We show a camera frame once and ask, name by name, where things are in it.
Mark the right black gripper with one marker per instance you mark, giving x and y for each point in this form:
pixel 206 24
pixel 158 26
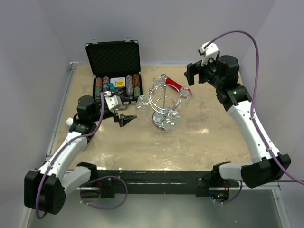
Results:
pixel 196 68

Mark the playing card deck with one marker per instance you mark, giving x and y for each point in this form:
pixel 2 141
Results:
pixel 114 79

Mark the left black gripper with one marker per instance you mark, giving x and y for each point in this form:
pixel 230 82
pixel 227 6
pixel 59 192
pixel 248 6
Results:
pixel 124 119

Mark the yellow big blind button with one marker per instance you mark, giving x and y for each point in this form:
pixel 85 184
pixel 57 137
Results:
pixel 120 83

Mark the black poker chip case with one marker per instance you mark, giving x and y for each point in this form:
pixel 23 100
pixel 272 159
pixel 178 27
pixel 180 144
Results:
pixel 115 59

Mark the wine glass back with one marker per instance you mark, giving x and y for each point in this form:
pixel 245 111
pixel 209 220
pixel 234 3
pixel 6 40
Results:
pixel 158 84

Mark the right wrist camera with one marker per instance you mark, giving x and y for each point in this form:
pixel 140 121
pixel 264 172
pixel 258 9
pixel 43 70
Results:
pixel 207 53

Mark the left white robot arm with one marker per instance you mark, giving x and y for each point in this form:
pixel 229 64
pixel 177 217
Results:
pixel 46 189

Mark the teal plastic piece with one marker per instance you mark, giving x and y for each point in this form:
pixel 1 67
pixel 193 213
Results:
pixel 112 87

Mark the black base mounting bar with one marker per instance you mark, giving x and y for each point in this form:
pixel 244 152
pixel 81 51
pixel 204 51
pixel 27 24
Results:
pixel 196 183

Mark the aluminium frame rail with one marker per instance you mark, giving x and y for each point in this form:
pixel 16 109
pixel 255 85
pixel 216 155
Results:
pixel 51 148

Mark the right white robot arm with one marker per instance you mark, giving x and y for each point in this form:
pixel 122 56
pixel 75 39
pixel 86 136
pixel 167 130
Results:
pixel 267 160

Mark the chrome wine glass rack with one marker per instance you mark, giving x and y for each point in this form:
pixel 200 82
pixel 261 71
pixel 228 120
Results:
pixel 162 103

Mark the red glitter bottle stopper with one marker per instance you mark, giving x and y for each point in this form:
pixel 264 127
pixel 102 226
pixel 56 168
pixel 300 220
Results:
pixel 173 84

